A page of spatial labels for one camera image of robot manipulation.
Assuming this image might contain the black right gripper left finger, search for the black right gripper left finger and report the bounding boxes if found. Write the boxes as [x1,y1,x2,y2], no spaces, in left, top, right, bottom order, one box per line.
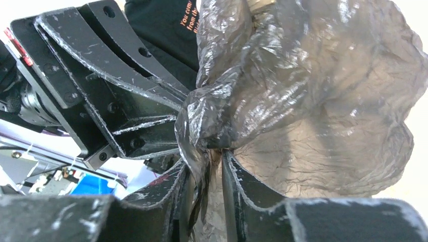
[1,161,192,241]

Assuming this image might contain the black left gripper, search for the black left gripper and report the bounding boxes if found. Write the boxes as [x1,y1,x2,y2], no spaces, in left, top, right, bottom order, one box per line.
[1,7,187,170]

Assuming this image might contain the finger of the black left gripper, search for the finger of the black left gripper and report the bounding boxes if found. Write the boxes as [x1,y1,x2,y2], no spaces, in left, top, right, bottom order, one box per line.
[112,115,179,159]

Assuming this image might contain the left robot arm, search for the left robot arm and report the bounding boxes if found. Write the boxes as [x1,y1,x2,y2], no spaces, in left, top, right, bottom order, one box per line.
[1,1,196,170]

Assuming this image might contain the black hanging t-shirt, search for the black hanging t-shirt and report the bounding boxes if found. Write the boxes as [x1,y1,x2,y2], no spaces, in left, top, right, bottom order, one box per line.
[125,1,199,90]

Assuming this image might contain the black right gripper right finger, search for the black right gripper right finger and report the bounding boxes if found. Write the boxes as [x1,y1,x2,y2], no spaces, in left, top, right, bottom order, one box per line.
[222,150,427,241]

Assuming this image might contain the dark translucent trash bag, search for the dark translucent trash bag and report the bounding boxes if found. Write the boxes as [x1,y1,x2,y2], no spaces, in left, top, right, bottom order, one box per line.
[175,1,427,241]

